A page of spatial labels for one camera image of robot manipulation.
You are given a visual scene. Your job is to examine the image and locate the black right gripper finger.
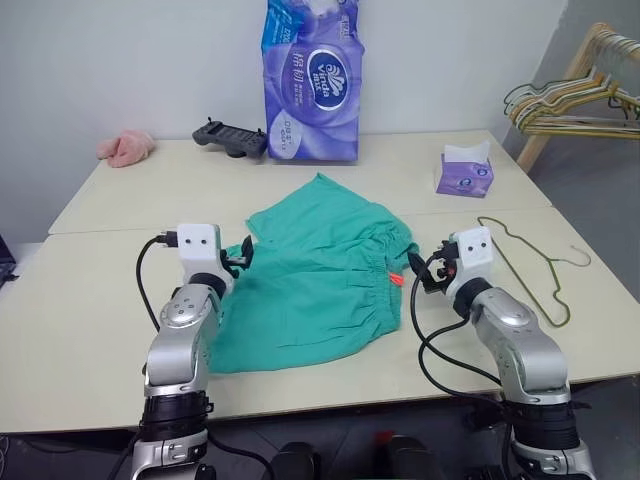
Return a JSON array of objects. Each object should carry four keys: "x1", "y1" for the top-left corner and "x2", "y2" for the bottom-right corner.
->
[{"x1": 408, "y1": 251, "x2": 431, "y2": 282}]

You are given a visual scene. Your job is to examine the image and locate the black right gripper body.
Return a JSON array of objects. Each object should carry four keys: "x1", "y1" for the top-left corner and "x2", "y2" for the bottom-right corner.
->
[{"x1": 422, "y1": 238, "x2": 460, "y2": 296}]

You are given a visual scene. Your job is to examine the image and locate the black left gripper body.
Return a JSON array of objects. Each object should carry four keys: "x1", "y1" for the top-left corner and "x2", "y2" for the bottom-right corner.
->
[{"x1": 219, "y1": 247, "x2": 246, "y2": 279}]

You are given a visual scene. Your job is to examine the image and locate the green shorts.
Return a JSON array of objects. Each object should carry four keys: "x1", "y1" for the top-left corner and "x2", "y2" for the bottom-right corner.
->
[{"x1": 208, "y1": 172, "x2": 420, "y2": 375}]

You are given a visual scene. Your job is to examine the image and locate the olive wire hanger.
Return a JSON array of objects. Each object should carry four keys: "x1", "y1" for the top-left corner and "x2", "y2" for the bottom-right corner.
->
[{"x1": 476, "y1": 215, "x2": 592, "y2": 329}]

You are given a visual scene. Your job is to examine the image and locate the small purple tissue box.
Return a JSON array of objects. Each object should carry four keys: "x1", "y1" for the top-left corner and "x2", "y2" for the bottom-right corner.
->
[{"x1": 433, "y1": 141, "x2": 496, "y2": 198}]

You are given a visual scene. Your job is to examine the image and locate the black handheld controller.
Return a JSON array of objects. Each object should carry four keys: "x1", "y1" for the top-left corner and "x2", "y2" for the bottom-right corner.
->
[{"x1": 192, "y1": 117, "x2": 269, "y2": 160}]

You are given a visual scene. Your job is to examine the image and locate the pink plush cloth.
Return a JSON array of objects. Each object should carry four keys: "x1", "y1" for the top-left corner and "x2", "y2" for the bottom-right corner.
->
[{"x1": 96, "y1": 128, "x2": 155, "y2": 169}]

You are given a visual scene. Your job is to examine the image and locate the purple tissue multipack bag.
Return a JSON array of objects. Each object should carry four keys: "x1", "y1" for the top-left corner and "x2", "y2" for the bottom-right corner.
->
[{"x1": 259, "y1": 0, "x2": 366, "y2": 164}]

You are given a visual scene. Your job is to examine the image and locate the dark rounded block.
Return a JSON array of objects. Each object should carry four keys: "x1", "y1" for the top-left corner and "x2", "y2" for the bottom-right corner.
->
[
  {"x1": 377, "y1": 432, "x2": 434, "y2": 480},
  {"x1": 272, "y1": 442, "x2": 321, "y2": 480}
]

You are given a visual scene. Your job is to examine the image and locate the dark object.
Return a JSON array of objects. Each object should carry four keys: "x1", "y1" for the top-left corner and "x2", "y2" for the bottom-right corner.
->
[{"x1": 0, "y1": 233, "x2": 19, "y2": 289}]

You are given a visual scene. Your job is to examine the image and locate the wooden clothes rack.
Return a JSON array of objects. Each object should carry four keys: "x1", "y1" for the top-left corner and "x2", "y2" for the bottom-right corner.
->
[{"x1": 514, "y1": 22, "x2": 640, "y2": 174}]

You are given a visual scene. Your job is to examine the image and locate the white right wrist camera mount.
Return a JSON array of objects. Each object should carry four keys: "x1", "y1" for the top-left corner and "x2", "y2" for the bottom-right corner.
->
[{"x1": 447, "y1": 227, "x2": 497, "y2": 301}]

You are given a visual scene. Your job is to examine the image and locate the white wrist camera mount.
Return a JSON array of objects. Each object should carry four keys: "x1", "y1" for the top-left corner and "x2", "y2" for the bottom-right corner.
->
[
  {"x1": 447, "y1": 227, "x2": 497, "y2": 301},
  {"x1": 177, "y1": 223, "x2": 236, "y2": 281}
]

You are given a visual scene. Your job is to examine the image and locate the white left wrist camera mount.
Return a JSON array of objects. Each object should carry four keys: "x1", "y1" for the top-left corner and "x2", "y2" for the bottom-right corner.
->
[{"x1": 177, "y1": 223, "x2": 236, "y2": 281}]

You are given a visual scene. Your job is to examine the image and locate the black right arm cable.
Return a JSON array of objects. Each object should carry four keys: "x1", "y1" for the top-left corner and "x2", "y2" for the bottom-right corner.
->
[{"x1": 409, "y1": 249, "x2": 506, "y2": 401}]

